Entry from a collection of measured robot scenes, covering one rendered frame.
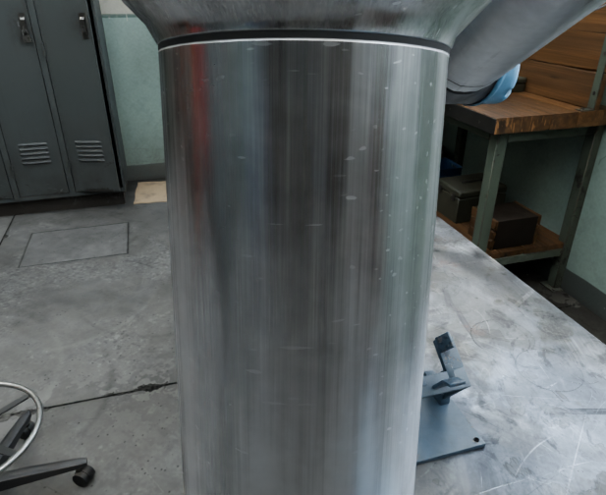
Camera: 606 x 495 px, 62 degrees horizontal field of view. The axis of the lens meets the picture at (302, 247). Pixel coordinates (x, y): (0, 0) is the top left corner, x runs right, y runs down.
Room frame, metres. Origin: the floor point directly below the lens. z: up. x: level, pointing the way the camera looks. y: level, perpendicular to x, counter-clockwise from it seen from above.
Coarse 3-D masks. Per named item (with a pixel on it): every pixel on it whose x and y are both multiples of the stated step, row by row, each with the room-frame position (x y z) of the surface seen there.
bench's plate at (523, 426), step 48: (432, 288) 0.80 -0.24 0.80; (480, 288) 0.80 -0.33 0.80; (528, 288) 0.80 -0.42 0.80; (432, 336) 0.65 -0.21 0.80; (480, 336) 0.65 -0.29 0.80; (528, 336) 0.65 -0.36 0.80; (576, 336) 0.65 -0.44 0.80; (480, 384) 0.54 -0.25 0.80; (528, 384) 0.54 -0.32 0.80; (576, 384) 0.54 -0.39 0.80; (480, 432) 0.46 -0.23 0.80; (528, 432) 0.46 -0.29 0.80; (576, 432) 0.46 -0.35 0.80; (432, 480) 0.39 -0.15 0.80; (480, 480) 0.39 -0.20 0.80; (528, 480) 0.39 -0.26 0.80; (576, 480) 0.39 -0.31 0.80
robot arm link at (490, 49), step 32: (512, 0) 0.31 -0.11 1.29; (544, 0) 0.29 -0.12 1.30; (576, 0) 0.28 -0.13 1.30; (480, 32) 0.36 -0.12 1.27; (512, 32) 0.33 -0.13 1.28; (544, 32) 0.32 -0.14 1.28; (480, 64) 0.40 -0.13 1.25; (512, 64) 0.39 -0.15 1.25; (448, 96) 0.50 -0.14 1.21; (480, 96) 0.51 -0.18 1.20
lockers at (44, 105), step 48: (0, 0) 2.96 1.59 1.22; (48, 0) 3.00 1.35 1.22; (96, 0) 3.35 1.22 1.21; (0, 48) 2.94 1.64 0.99; (48, 48) 3.01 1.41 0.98; (96, 48) 3.54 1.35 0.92; (0, 96) 2.93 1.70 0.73; (48, 96) 3.00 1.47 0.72; (96, 96) 3.00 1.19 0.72; (0, 144) 2.91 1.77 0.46; (48, 144) 2.98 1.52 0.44; (96, 144) 3.00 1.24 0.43; (0, 192) 2.88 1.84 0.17; (48, 192) 2.96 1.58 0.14; (96, 192) 3.04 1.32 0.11
